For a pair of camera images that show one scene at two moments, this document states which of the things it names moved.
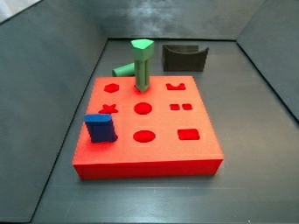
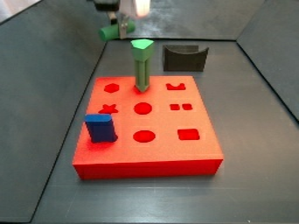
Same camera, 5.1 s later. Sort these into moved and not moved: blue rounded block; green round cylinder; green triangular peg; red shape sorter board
Moved: green round cylinder
Not moved: blue rounded block; green triangular peg; red shape sorter board
